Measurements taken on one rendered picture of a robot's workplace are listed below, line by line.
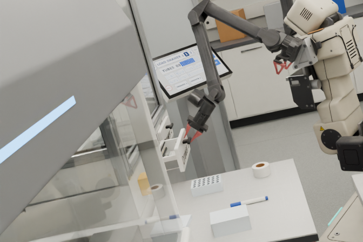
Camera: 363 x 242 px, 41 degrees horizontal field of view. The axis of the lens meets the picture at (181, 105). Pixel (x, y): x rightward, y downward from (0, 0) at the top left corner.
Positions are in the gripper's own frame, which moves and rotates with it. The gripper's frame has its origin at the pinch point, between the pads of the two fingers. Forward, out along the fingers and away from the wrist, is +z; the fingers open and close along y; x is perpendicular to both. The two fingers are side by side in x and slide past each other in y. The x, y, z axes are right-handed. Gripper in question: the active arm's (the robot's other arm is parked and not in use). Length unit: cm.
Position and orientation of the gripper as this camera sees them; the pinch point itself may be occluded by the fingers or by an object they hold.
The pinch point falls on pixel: (188, 138)
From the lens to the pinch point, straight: 222.2
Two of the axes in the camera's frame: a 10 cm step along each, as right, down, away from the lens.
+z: -5.0, 8.2, 2.7
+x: -1.1, 2.5, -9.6
